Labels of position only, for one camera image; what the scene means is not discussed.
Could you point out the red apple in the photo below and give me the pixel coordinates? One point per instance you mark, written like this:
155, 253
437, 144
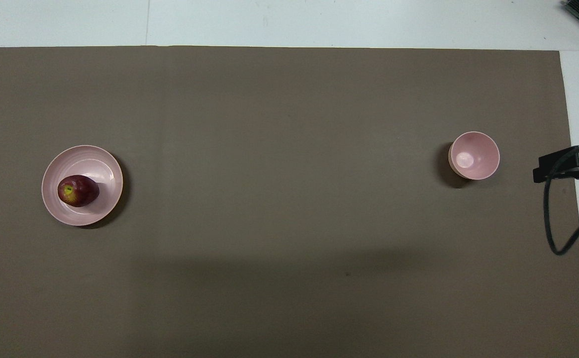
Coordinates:
78, 191

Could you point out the pink bowl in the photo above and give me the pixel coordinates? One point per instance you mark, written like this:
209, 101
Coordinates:
474, 155

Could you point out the pink plate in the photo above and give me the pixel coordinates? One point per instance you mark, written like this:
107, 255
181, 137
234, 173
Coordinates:
90, 159

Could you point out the brown table mat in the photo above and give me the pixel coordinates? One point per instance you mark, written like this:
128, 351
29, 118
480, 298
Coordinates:
289, 199

